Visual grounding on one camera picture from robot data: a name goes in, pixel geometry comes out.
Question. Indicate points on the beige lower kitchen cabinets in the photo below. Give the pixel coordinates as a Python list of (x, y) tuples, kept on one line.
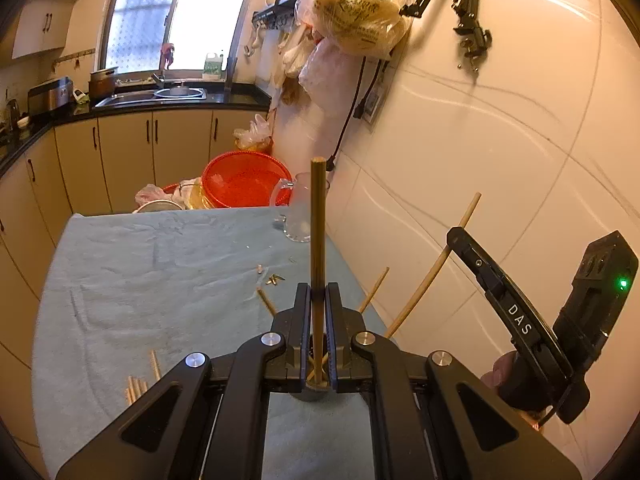
[(94, 166)]

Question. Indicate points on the green detergent bottle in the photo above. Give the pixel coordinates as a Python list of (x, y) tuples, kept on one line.
[(213, 70)]

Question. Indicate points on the light bamboo chopstick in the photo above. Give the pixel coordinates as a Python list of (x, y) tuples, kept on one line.
[(429, 278)]

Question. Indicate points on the dark cooking pot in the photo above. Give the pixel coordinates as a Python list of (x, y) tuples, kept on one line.
[(102, 84)]

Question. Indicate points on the yellow printed plastic bag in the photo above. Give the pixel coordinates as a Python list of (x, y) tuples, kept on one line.
[(370, 28)]

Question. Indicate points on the clear glass pitcher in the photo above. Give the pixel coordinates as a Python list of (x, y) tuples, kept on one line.
[(296, 219)]

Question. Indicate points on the dark brown wooden chopstick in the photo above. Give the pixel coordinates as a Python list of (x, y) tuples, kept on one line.
[(317, 260)]

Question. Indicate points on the light blue table cloth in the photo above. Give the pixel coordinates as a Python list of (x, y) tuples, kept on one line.
[(124, 289)]

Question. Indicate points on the bamboo chopstick in holder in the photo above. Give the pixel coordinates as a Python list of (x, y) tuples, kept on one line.
[(374, 289)]

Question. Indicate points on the kitchen window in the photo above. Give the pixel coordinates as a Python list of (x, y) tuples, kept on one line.
[(145, 35)]

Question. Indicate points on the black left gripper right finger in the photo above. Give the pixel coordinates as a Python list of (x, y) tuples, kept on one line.
[(341, 325)]

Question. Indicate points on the right human hand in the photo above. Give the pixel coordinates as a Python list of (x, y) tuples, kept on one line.
[(501, 370)]

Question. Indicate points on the white plastic bag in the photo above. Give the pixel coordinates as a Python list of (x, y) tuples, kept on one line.
[(329, 77)]

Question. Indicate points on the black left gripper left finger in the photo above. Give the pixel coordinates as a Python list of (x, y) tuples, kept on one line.
[(289, 370)]

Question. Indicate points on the dark perforated chopstick holder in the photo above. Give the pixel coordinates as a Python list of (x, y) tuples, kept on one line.
[(313, 391)]

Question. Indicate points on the bamboo chopstick on cloth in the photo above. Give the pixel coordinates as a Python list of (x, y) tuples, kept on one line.
[(155, 365)]

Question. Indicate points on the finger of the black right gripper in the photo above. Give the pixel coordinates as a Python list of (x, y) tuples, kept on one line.
[(530, 335)]

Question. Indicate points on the steel kitchen sink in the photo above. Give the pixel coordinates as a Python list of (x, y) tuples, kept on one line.
[(160, 96)]

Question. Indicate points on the red plastic basin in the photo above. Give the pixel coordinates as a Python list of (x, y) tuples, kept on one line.
[(243, 179)]

